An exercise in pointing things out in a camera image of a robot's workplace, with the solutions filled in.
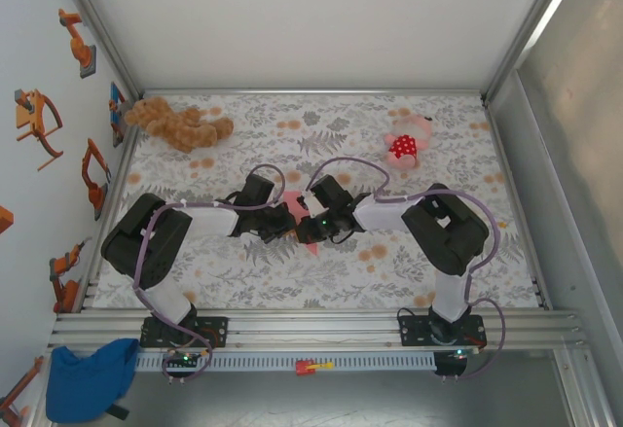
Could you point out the pink cloth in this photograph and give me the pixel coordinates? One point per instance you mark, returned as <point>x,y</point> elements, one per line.
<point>293,202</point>

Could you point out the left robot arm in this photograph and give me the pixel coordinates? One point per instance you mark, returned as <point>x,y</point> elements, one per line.
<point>165,252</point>

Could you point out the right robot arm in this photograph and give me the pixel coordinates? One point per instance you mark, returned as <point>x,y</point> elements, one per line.
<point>448,242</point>

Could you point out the pink plush doll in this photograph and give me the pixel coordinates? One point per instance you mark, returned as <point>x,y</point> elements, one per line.
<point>404,147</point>

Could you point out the floral tablecloth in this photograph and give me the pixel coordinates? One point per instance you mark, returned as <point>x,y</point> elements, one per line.
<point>340,120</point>

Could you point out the brown teddy bear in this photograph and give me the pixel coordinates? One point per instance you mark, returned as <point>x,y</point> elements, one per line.
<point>180,125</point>

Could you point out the red yellow connector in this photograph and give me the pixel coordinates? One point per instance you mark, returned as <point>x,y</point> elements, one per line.
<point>306,367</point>

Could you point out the circuit board with green light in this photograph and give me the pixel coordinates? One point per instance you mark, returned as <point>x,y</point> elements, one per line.
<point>452,366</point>
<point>187,359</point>

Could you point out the blue orange robot sticker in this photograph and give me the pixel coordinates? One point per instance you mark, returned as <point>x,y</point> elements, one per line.
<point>117,116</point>

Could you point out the blue cloth cap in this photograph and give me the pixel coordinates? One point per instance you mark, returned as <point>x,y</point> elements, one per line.
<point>83,383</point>

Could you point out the orange gripper sticker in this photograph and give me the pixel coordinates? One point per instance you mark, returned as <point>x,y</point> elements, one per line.
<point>31,116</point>

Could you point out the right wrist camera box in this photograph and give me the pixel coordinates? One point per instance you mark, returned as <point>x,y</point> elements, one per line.
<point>313,204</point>

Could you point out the aluminum mounting rail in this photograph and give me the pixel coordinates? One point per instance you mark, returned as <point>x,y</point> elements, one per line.
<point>316,330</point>

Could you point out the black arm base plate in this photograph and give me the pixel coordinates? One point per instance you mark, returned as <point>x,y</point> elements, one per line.
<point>411,332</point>
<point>216,332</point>

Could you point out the aluminum back rail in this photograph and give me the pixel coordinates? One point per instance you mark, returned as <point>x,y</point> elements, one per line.
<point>311,92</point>

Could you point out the aluminum frame post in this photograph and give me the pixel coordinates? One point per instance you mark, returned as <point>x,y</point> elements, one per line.
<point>97,28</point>
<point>530,28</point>

